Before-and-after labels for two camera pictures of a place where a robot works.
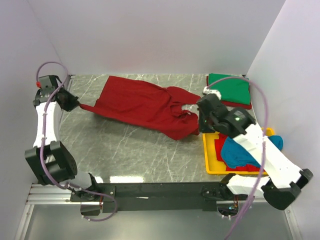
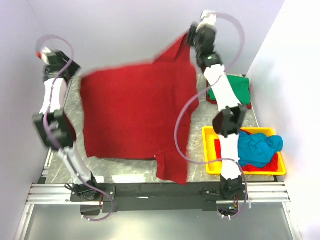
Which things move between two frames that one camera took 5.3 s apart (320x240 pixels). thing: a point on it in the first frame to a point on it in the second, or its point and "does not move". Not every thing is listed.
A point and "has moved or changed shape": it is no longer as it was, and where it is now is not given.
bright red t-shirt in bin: [218, 143] does not move
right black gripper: [204, 128] to [191, 34]
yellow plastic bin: [214, 165] does not move
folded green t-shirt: [233, 88] does not move
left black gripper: [73, 102] to [75, 68]
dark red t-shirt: [148, 106] has moved or changed shape
